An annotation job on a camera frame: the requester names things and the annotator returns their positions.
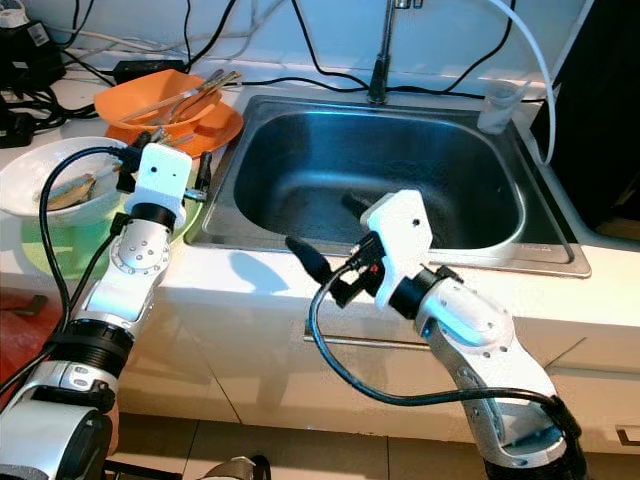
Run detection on white ceramic bowl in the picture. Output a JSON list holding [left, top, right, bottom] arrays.
[[0, 137, 131, 223]]

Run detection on black power adapter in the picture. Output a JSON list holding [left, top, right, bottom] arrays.
[[0, 108, 36, 149]]

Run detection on black power cable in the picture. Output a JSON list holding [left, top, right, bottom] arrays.
[[390, 10, 521, 96], [240, 76, 373, 96], [290, 0, 371, 91]]

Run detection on flat black adapter box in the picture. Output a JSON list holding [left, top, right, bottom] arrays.
[[112, 58, 189, 85]]

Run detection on steel sink faucet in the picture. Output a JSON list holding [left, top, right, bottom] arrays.
[[368, 0, 411, 105]]

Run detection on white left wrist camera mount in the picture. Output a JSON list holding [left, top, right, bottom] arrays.
[[135, 142, 209, 216]]

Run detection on white water hose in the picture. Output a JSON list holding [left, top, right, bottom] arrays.
[[490, 0, 558, 166]]

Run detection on white drawer front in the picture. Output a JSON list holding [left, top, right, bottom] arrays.
[[130, 285, 591, 431]]

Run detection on white wall plug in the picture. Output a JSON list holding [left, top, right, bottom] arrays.
[[0, 5, 29, 29]]

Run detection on orange plastic plate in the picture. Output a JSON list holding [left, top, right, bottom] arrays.
[[150, 105, 246, 159]]

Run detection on silver drawer handle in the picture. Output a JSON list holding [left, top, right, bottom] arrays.
[[303, 318, 436, 351]]

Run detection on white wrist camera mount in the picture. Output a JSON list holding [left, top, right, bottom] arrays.
[[135, 142, 209, 216], [360, 190, 433, 311]]

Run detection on clear plastic cup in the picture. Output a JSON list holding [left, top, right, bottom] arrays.
[[477, 80, 526, 136]]

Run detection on black coffee machine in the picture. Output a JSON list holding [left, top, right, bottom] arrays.
[[530, 0, 640, 231]]

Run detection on red plastic bag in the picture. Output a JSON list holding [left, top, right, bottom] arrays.
[[0, 290, 51, 401]]

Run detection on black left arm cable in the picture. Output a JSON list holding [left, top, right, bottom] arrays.
[[0, 145, 131, 401]]

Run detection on grey robot foot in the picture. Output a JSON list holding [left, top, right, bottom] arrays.
[[205, 455, 271, 480]]

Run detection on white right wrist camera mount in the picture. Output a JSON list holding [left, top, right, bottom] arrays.
[[360, 190, 433, 311]]

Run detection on stainless steel sink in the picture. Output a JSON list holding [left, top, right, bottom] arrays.
[[185, 93, 593, 279]]

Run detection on orange plastic bowl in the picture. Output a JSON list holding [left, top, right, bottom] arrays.
[[93, 70, 216, 131]]

